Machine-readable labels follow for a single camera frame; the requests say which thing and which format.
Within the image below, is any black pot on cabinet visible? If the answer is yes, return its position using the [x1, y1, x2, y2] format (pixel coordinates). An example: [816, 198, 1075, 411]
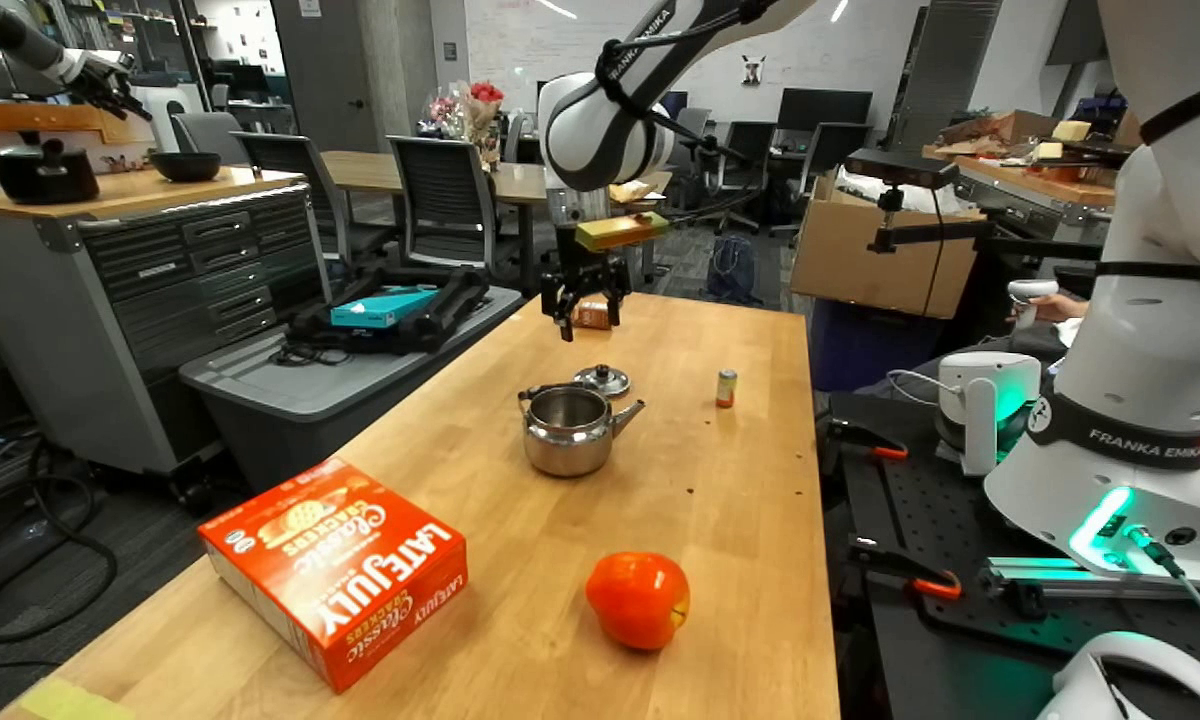
[0, 141, 101, 205]

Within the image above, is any red tomato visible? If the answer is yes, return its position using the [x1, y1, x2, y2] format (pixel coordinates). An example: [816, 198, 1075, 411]
[583, 552, 692, 651]

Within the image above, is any silver teapot lid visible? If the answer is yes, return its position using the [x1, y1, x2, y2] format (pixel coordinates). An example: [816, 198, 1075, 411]
[576, 365, 631, 401]

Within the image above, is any yellow wrist camera block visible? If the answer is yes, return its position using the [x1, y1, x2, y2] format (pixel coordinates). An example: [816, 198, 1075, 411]
[576, 210, 667, 253]

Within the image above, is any black bowl on cabinet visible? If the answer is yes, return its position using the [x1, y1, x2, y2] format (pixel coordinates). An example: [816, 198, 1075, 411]
[147, 151, 221, 185]

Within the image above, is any grey office chair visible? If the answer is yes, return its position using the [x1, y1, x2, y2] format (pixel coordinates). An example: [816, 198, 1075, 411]
[393, 137, 498, 270]

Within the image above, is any orange black clamp far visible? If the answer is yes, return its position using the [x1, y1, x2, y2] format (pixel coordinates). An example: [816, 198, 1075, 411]
[825, 415, 911, 463]

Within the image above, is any orange black clamp near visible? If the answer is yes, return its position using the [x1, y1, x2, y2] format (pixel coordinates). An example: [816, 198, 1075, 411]
[854, 535, 963, 603]

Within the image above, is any orange black clamp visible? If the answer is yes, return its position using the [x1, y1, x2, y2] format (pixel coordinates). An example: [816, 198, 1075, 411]
[854, 535, 963, 603]
[825, 415, 911, 463]

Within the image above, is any white robot base arm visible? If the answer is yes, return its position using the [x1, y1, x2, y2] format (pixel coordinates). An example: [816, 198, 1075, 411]
[983, 0, 1200, 583]

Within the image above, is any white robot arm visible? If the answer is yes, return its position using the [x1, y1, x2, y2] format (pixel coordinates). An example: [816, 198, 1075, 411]
[537, 0, 816, 335]

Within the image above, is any white green-lit device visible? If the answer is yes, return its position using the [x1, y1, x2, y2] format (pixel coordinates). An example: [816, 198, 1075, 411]
[935, 350, 1039, 474]

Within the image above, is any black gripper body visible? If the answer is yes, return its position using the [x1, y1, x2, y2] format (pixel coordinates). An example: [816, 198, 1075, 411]
[541, 253, 631, 319]

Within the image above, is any grey drawer cabinet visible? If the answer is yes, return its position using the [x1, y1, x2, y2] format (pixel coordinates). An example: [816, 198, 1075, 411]
[0, 166, 327, 474]

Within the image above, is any grey storage bin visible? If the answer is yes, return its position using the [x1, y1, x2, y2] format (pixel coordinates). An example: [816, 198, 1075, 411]
[179, 288, 521, 486]

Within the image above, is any small spice jar grey lid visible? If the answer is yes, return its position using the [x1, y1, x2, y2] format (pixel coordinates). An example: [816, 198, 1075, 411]
[716, 369, 740, 408]

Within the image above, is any cardboard box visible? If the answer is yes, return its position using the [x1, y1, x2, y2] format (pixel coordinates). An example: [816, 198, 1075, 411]
[792, 191, 978, 319]

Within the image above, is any teal case with black straps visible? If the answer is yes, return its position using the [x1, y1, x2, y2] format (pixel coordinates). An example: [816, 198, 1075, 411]
[280, 270, 488, 365]

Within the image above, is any orange cracker box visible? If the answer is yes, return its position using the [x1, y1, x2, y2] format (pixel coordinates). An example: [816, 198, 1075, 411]
[200, 459, 469, 690]

